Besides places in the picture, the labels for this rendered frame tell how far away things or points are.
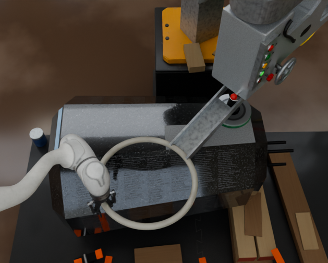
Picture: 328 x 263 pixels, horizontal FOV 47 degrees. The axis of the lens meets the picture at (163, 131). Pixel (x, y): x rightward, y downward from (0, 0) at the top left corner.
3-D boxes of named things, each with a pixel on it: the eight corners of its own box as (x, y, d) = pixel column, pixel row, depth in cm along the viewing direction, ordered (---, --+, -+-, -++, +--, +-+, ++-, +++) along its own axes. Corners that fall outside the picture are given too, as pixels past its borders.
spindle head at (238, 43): (254, 42, 201) (276, -33, 163) (288, 64, 193) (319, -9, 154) (209, 79, 188) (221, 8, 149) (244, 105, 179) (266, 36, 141)
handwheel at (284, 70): (276, 63, 189) (283, 42, 177) (292, 74, 186) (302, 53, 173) (257, 80, 184) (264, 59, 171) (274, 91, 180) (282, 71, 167)
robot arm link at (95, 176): (116, 188, 156) (99, 165, 162) (113, 171, 143) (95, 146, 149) (93, 202, 152) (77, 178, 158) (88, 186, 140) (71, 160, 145)
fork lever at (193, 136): (253, 49, 202) (253, 44, 197) (282, 69, 195) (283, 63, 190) (165, 142, 193) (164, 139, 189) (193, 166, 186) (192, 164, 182)
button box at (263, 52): (257, 78, 171) (273, 31, 147) (262, 81, 170) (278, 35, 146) (246, 87, 168) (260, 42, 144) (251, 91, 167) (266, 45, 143)
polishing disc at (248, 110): (216, 91, 216) (216, 90, 215) (253, 98, 213) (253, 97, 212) (209, 121, 205) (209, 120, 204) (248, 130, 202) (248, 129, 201)
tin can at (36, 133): (32, 146, 294) (27, 138, 283) (36, 135, 299) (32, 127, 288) (45, 147, 293) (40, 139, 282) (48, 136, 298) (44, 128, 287)
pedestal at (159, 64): (153, 71, 336) (150, 3, 272) (226, 70, 336) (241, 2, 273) (153, 134, 301) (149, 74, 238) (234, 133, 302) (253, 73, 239)
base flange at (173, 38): (161, 11, 268) (161, 6, 264) (230, 11, 268) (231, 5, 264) (162, 63, 243) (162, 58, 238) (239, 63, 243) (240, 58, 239)
